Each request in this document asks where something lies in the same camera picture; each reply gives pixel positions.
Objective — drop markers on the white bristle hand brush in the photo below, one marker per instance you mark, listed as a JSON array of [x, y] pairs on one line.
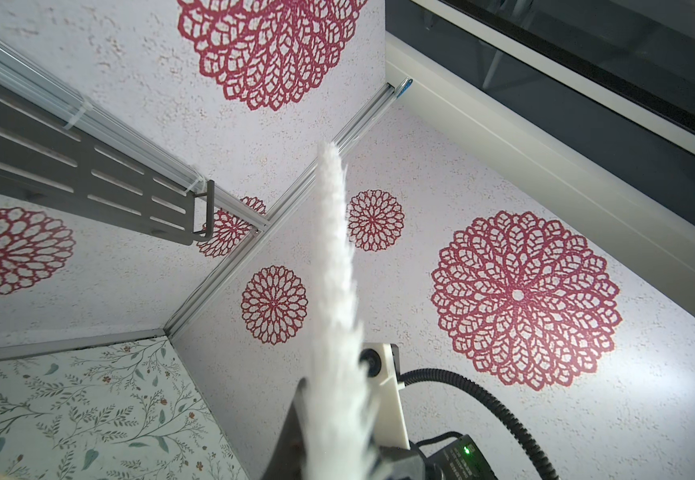
[[338, 411]]

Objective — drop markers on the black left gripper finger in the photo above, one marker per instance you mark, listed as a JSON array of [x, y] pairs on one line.
[[287, 458]]

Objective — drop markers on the dark grey wall shelf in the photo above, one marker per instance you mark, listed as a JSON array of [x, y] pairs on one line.
[[69, 170]]

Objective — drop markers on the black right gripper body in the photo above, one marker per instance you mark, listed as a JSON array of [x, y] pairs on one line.
[[445, 457]]

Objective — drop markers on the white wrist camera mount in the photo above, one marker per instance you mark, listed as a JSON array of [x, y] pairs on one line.
[[384, 371]]

